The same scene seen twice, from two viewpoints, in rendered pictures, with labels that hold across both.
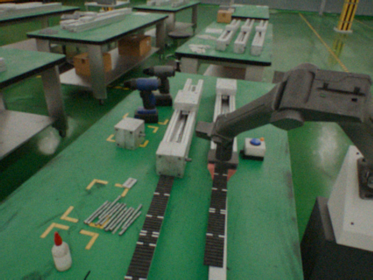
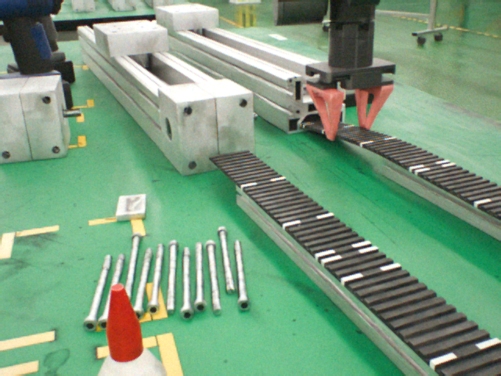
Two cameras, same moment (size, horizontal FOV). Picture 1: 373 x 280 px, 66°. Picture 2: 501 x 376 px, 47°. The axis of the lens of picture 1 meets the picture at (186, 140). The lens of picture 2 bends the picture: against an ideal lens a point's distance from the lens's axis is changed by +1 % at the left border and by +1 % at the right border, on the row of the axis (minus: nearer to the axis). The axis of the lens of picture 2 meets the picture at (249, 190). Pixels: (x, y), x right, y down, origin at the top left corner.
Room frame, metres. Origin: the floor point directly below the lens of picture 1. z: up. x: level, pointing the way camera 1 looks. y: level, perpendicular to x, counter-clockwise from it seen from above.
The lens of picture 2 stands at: (0.22, 0.34, 1.05)
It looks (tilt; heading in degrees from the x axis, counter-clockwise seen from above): 23 degrees down; 332
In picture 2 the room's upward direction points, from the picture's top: 2 degrees counter-clockwise
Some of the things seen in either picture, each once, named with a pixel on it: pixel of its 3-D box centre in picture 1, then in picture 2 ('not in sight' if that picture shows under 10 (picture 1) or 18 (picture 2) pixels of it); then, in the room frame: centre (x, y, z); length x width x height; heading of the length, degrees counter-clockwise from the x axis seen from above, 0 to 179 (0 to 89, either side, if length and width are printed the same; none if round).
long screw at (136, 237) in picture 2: (109, 206); (132, 264); (0.67, 0.23, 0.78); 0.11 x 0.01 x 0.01; 157
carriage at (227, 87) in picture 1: (225, 88); (186, 22); (1.57, -0.21, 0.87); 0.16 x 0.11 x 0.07; 174
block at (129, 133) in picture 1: (132, 133); (39, 117); (1.07, 0.23, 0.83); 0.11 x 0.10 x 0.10; 74
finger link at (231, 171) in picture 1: (225, 169); (356, 102); (0.83, -0.14, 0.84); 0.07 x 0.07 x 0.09; 84
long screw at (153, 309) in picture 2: (111, 213); (157, 275); (0.64, 0.22, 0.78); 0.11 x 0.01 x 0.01; 156
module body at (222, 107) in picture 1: (224, 115); (223, 59); (1.32, -0.19, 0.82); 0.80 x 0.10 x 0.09; 174
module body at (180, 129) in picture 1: (186, 111); (133, 70); (1.34, 0.00, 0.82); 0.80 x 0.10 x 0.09; 174
